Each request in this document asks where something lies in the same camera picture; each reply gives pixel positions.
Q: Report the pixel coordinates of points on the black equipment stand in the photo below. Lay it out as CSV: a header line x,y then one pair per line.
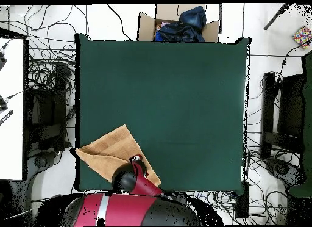
x,y
46,114
290,102

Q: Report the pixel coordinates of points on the dark green table cloth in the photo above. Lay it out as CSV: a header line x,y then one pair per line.
x,y
170,90

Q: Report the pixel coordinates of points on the white desk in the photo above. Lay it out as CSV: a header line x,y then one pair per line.
x,y
11,139

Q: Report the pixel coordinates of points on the dark blue clothing pile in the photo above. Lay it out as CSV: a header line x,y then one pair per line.
x,y
185,26

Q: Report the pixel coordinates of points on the dark metal bar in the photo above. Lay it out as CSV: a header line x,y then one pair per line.
x,y
276,17

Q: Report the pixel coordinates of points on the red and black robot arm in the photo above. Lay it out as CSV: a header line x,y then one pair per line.
x,y
126,210

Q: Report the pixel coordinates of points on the green covered side table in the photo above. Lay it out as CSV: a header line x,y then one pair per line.
x,y
307,139

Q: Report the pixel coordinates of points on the orange terry towel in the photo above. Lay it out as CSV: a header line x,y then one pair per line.
x,y
107,153

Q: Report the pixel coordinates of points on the brown cardboard box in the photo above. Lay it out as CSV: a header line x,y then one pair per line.
x,y
146,26

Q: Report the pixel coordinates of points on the multicoloured patterned bundle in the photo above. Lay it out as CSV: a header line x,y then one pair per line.
x,y
302,36

